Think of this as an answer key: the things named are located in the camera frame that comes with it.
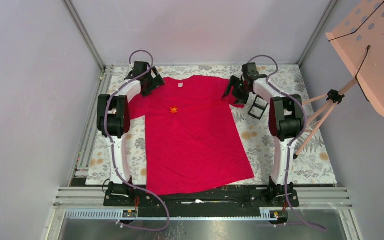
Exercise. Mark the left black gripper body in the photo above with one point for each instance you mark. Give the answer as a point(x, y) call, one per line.
point(152, 83)

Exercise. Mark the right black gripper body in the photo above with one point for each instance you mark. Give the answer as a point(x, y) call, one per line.
point(240, 93)

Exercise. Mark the orange glitter brooch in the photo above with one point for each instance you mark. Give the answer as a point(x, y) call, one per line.
point(173, 109)

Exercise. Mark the red t-shirt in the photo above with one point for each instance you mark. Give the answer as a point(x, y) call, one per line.
point(196, 149)

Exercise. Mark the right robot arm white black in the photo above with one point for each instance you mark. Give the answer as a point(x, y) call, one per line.
point(286, 123)

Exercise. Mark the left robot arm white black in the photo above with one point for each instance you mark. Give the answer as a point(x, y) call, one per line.
point(114, 122)

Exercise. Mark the black brooch box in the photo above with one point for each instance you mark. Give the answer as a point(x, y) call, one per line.
point(258, 108)

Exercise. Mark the pink perforated music stand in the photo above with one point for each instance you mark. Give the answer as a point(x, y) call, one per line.
point(359, 42)

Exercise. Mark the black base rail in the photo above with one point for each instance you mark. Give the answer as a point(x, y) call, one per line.
point(222, 198)

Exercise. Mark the silver slotted cable duct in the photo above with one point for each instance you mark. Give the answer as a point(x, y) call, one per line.
point(129, 214)

